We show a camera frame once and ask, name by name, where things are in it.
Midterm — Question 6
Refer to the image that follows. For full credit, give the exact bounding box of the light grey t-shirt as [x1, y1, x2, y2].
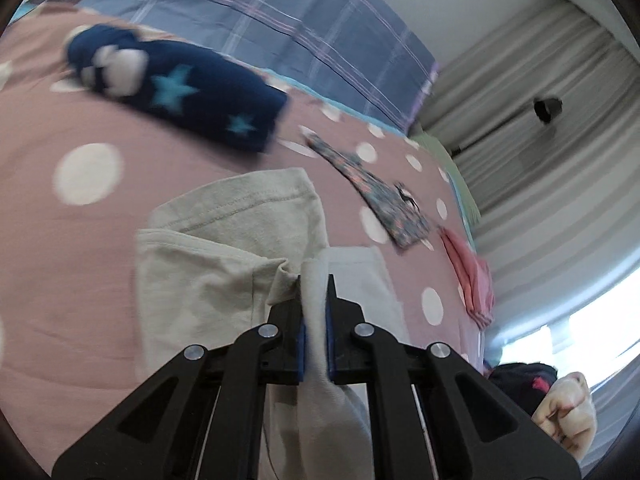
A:
[136, 168, 409, 479]

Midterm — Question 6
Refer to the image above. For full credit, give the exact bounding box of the white gloved right hand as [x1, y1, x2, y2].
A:
[532, 372, 598, 462]

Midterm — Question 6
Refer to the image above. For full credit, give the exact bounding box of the pink folded garment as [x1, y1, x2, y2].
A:
[438, 228, 496, 330]

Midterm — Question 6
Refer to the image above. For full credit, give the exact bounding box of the floral patterned small garment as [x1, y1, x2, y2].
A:
[304, 132, 431, 249]

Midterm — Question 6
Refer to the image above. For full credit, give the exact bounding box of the green bed sheet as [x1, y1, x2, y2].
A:
[409, 126, 482, 228]

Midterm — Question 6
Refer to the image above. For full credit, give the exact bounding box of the pink polka dot blanket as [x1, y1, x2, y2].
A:
[1, 3, 484, 469]

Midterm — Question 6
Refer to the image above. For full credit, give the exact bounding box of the grey striped curtain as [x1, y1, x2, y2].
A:
[418, 0, 639, 347]

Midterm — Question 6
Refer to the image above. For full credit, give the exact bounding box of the navy star pattern garment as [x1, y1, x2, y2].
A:
[65, 24, 288, 153]

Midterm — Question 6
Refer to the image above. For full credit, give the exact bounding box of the black floor lamp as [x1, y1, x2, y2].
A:
[448, 96, 564, 158]

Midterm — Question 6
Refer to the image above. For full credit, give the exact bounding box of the blue plaid pillow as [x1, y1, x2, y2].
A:
[80, 0, 438, 131]

